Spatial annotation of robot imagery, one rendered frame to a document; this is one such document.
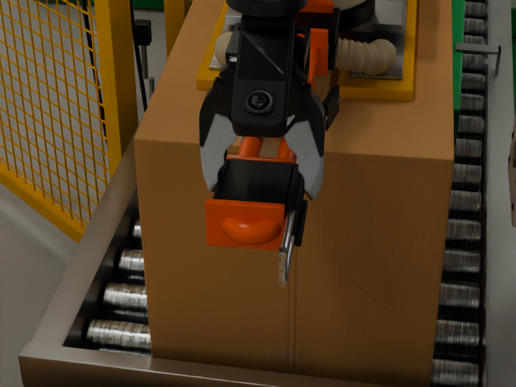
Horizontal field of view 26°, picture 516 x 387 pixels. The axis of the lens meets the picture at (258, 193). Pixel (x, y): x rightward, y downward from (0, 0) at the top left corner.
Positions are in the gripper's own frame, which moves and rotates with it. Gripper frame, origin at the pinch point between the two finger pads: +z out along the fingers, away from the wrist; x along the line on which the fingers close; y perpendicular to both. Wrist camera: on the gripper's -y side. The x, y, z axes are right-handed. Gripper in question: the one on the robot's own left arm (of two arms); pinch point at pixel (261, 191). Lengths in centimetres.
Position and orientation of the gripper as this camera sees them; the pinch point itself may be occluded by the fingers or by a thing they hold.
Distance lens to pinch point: 105.4
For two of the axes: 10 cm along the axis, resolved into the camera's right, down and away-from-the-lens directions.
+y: 1.4, -5.6, 8.2
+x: -9.9, -0.8, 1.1
